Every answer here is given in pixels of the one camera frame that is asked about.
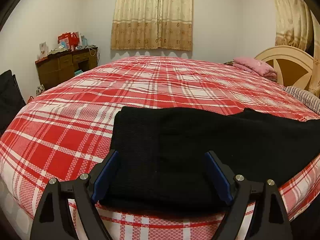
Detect beige window curtain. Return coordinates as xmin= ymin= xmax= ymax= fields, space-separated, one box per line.
xmin=111 ymin=0 xmax=193 ymax=51

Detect white photo frame card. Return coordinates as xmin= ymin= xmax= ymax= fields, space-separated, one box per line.
xmin=39 ymin=42 xmax=48 ymax=59

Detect teal box under desk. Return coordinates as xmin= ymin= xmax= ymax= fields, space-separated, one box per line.
xmin=74 ymin=70 xmax=82 ymax=76

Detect red plaid bed sheet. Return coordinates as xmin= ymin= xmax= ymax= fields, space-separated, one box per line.
xmin=1 ymin=56 xmax=317 ymax=239

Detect cream wooden headboard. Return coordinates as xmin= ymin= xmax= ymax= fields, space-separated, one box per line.
xmin=255 ymin=46 xmax=313 ymax=90

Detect black folding chair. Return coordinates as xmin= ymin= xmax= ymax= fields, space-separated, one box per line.
xmin=0 ymin=70 xmax=26 ymax=135

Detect beige side curtain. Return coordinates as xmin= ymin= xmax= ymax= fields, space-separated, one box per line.
xmin=273 ymin=0 xmax=313 ymax=51

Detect pink folded quilt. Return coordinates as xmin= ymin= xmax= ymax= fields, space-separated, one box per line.
xmin=233 ymin=57 xmax=277 ymax=82

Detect striped pillow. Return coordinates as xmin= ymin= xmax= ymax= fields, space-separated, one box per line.
xmin=283 ymin=86 xmax=320 ymax=115

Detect black pants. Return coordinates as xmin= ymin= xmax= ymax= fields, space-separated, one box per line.
xmin=93 ymin=107 xmax=319 ymax=217

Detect red gift bag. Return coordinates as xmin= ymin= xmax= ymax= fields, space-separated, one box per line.
xmin=57 ymin=32 xmax=80 ymax=50

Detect red plastic bag on floor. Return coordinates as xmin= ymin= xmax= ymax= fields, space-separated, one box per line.
xmin=27 ymin=96 xmax=34 ymax=103

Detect patterned bag on floor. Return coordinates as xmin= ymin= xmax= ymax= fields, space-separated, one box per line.
xmin=36 ymin=85 xmax=46 ymax=96

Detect dark wooden desk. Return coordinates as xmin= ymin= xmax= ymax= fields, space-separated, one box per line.
xmin=35 ymin=46 xmax=99 ymax=89

